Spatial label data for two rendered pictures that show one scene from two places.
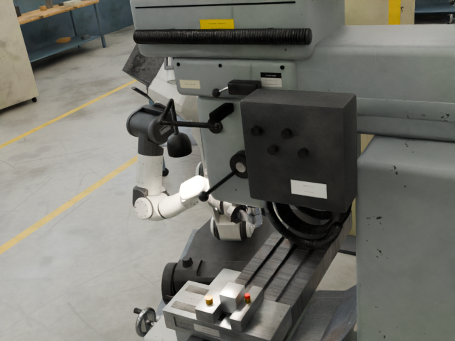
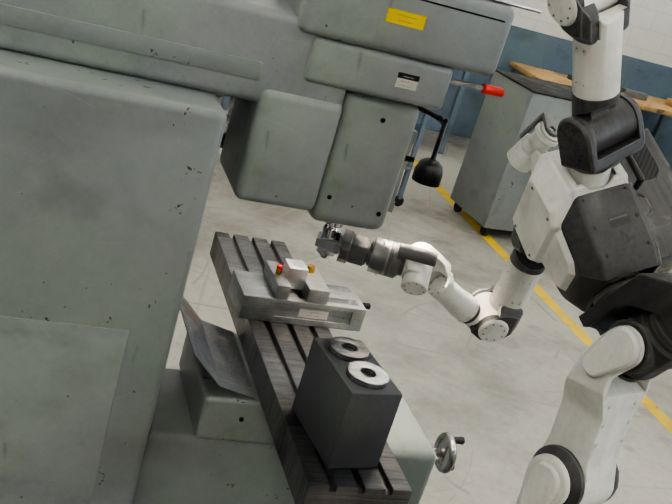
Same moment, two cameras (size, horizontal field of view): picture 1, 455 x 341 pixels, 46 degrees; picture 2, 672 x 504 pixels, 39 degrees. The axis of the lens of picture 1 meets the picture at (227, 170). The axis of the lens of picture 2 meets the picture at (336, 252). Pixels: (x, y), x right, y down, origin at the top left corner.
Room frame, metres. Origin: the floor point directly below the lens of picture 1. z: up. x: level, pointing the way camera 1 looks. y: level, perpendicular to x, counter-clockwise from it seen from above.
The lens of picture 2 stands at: (2.64, -1.80, 2.04)
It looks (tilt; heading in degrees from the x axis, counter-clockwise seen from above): 21 degrees down; 126
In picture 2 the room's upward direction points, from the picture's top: 17 degrees clockwise
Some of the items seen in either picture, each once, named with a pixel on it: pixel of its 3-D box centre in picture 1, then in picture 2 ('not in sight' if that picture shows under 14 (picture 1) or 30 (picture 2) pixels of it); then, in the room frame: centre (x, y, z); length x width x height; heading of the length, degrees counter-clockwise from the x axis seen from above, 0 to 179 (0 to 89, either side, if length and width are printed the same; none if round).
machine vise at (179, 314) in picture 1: (225, 311); (298, 294); (1.22, 0.06, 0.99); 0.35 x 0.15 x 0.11; 59
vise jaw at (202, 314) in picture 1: (217, 300); (311, 284); (1.24, 0.08, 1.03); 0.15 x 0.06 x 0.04; 149
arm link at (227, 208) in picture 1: (234, 203); (364, 252); (1.43, -0.01, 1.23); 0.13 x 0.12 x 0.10; 125
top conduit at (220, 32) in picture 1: (216, 36); not in sight; (1.21, -0.01, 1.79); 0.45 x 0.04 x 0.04; 58
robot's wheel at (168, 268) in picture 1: (172, 283); not in sight; (2.05, 0.32, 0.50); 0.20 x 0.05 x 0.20; 166
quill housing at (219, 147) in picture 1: (247, 140); (354, 150); (1.35, -0.07, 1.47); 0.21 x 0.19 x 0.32; 148
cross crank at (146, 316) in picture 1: (153, 324); (434, 451); (1.62, 0.36, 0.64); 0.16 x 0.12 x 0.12; 58
